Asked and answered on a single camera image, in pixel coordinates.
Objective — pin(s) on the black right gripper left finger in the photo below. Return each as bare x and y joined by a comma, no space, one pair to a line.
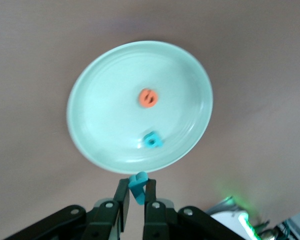
110,215

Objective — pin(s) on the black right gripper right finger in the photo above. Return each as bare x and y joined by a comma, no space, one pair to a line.
155,215

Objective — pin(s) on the teal foam digit one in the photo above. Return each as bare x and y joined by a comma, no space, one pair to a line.
138,190

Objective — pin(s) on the teal foam digit six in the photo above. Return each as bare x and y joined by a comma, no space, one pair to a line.
152,142

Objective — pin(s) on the orange foam letter e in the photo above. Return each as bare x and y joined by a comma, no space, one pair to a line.
148,98

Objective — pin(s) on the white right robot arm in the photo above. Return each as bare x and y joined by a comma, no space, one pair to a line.
230,220

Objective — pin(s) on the light green plate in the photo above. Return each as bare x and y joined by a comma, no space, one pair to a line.
120,120

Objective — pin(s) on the brown table cover sheet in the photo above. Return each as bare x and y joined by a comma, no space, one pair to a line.
27,75

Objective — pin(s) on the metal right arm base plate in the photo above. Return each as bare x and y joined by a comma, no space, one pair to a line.
297,225

